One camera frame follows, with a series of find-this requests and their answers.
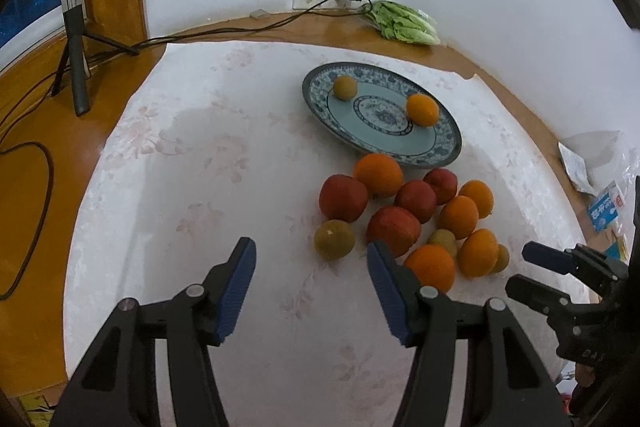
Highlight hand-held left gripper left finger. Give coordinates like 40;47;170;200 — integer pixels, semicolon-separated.
50;237;257;427

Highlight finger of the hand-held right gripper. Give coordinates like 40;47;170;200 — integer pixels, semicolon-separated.
521;242;581;276
505;274;571;315

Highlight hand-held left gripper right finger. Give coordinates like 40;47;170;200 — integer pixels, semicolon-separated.
366;240;571;427

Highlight brownish green kiwi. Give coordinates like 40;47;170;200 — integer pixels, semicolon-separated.
492;243;511;274
426;228;458;259
332;75;358;101
313;219;356;262

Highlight orange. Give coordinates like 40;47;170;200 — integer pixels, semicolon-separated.
438;195;480;240
457;228;500;279
403;244;456;294
405;93;440;128
458;180;495;220
353;153;404;198

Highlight red apple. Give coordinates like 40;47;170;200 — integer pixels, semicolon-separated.
319;174;370;224
394;179;438;224
423;168;459;206
365;206;422;258

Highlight blue white patterned plate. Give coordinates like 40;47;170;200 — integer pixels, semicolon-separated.
301;62;463;170

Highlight yellow blue packet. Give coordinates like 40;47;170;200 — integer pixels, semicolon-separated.
602;234;632;263

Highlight blue white packet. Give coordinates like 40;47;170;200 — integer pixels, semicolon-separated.
587;182;626;230

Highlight clear plastic bag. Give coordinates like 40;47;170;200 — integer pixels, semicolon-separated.
557;129;631;198

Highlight white floral tablecloth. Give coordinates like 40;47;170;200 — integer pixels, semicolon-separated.
64;39;596;427

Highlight black tripod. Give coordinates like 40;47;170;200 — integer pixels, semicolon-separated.
51;0;141;118

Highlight bagged green lettuce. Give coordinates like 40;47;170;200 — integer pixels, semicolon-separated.
367;0;442;46

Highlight black looped cable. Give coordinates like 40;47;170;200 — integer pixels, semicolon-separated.
0;142;55;300

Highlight black charger cable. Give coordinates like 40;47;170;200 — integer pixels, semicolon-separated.
0;0;375;132

